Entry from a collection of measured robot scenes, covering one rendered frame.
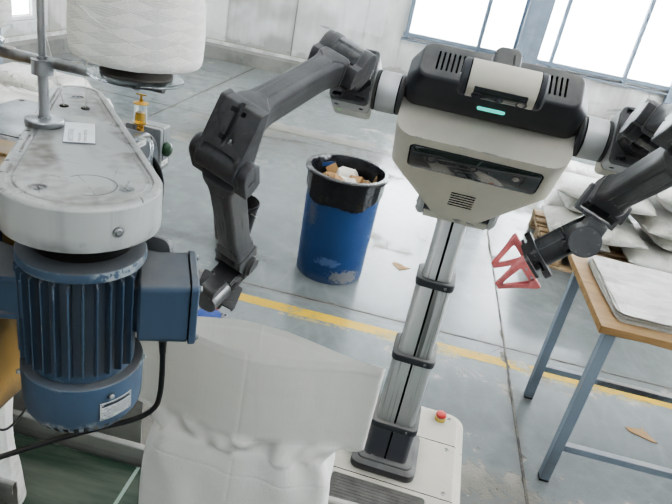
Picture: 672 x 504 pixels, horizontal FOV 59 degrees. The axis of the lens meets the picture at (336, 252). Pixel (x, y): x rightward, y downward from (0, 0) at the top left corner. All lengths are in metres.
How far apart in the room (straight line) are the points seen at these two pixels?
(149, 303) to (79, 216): 0.16
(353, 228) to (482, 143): 2.05
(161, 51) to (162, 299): 0.30
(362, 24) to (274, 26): 1.28
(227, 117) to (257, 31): 8.44
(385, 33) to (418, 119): 7.66
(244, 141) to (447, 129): 0.56
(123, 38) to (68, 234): 0.23
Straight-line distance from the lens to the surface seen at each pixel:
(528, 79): 1.19
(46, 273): 0.73
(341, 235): 3.32
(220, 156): 0.94
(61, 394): 0.82
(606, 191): 1.14
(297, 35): 9.21
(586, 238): 1.15
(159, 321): 0.79
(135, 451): 1.80
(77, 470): 1.81
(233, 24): 9.46
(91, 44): 0.78
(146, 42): 0.76
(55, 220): 0.68
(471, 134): 1.35
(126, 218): 0.69
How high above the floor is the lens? 1.69
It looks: 26 degrees down
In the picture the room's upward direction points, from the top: 11 degrees clockwise
